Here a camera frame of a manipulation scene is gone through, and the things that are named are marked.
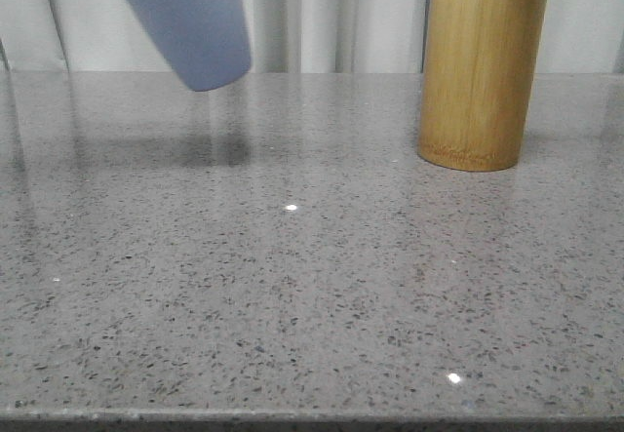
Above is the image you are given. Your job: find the grey-white curtain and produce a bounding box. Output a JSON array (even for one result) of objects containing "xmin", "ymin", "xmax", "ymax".
[{"xmin": 1, "ymin": 0, "xmax": 623, "ymax": 73}]

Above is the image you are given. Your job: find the bamboo wooden cup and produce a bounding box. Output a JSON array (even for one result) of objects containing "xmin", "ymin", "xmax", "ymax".
[{"xmin": 417, "ymin": 0, "xmax": 547, "ymax": 172}]

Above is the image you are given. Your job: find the blue plastic cup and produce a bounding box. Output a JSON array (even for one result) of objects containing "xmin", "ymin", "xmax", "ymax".
[{"xmin": 127, "ymin": 0, "xmax": 252, "ymax": 92}]

